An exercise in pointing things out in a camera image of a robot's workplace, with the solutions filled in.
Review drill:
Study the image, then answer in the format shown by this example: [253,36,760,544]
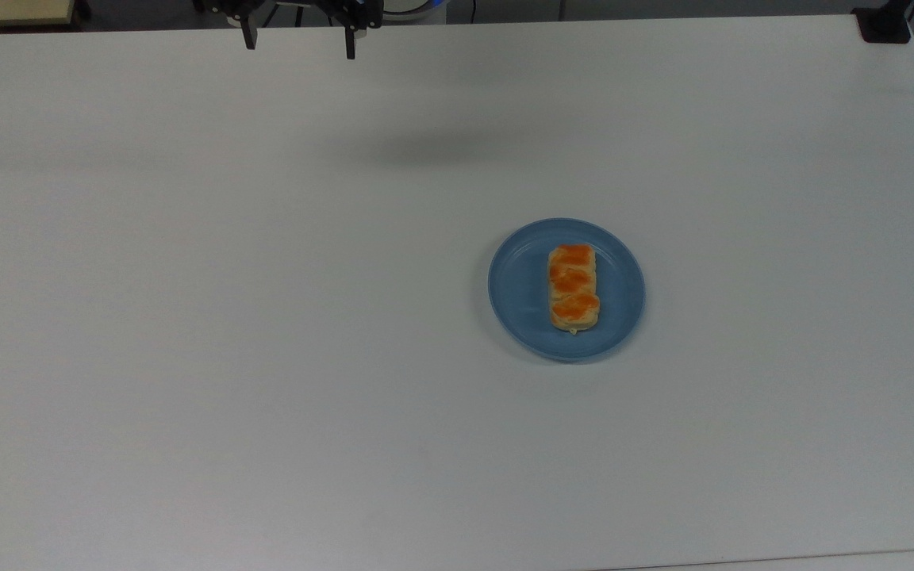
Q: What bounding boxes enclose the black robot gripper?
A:
[191,0,385,60]

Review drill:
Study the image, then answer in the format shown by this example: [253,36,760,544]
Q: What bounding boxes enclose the bread with orange topping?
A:
[547,243,602,335]

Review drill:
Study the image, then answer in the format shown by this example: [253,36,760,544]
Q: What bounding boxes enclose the beige wooden board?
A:
[0,0,79,29]

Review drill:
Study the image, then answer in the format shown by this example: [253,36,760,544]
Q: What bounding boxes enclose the blue round plate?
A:
[487,218,647,362]

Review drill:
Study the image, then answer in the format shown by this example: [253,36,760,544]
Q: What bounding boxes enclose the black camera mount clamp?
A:
[852,0,914,44]

